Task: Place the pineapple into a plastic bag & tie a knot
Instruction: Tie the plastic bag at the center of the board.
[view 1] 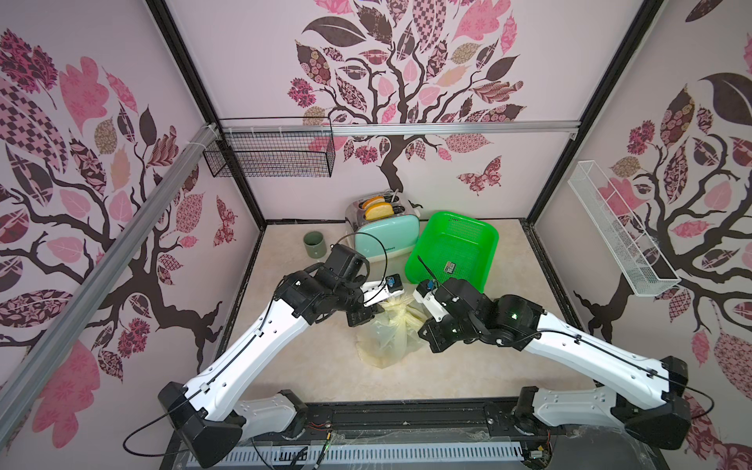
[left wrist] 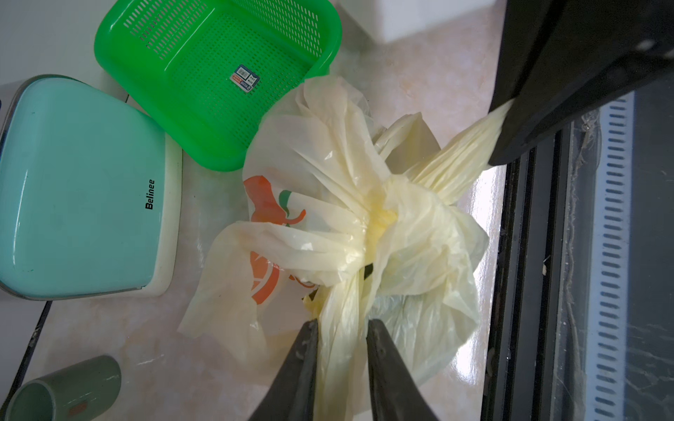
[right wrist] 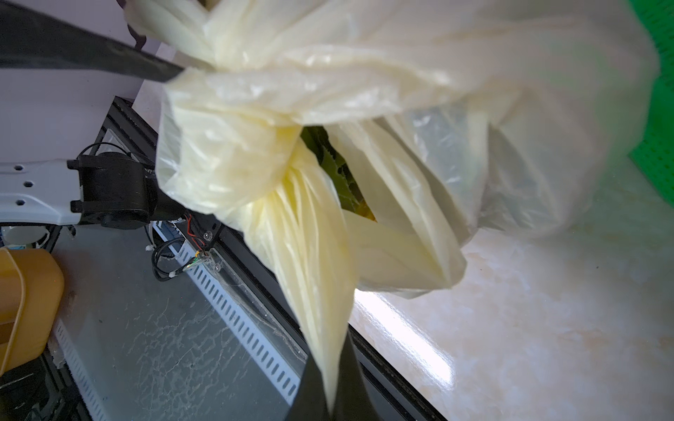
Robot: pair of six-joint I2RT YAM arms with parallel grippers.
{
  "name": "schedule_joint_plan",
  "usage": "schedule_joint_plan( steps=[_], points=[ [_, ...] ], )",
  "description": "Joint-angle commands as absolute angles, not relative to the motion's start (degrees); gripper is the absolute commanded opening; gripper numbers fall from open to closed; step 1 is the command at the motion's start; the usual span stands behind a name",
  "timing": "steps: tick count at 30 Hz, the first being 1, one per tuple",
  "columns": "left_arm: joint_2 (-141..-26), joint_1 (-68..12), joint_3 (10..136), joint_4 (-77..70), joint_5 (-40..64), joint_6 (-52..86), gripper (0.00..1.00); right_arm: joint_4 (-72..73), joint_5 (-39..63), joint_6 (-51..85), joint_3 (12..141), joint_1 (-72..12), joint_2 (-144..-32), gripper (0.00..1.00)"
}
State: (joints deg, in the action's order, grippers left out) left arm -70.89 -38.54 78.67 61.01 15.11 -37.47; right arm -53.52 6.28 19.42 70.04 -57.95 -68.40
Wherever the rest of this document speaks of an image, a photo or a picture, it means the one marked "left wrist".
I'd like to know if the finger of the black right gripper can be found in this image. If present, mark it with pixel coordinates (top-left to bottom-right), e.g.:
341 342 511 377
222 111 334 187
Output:
489 1 673 167

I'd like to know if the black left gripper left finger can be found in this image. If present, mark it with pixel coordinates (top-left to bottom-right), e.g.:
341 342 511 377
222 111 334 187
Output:
249 319 319 421

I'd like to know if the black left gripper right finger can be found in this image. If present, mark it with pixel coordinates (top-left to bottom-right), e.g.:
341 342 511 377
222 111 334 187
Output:
366 319 437 421

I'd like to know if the cream plastic bag orange print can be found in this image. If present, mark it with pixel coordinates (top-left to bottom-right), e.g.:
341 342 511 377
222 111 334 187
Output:
179 76 510 420

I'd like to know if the green ceramic cup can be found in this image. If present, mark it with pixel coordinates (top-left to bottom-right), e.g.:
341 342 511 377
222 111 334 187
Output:
5 355 122 420

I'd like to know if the mint green toaster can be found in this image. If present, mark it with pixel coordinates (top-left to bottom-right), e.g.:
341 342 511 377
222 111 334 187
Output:
1 75 183 301

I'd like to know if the green plastic basket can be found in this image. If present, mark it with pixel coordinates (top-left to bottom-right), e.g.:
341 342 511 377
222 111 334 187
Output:
94 0 342 171

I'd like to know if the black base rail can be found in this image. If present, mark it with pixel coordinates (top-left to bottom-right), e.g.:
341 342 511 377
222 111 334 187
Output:
481 127 571 420

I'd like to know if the white vented cable duct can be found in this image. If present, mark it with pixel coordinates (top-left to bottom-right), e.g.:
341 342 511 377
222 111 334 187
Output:
584 92 635 420

